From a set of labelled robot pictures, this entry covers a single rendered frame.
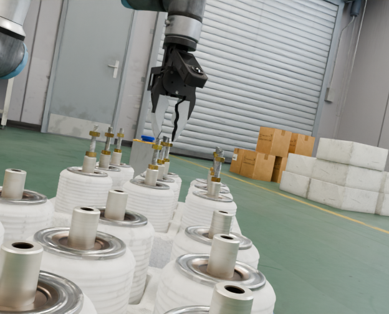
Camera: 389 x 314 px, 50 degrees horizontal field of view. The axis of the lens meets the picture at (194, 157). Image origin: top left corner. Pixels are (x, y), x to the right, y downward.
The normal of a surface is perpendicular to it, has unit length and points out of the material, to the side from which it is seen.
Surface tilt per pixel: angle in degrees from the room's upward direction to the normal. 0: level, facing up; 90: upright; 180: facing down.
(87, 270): 57
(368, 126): 90
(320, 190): 90
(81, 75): 90
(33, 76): 90
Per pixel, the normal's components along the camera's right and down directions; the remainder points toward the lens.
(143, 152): -0.03, 0.05
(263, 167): 0.38, 0.12
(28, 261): 0.62, 0.16
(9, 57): 0.86, 0.41
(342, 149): -0.89, -0.15
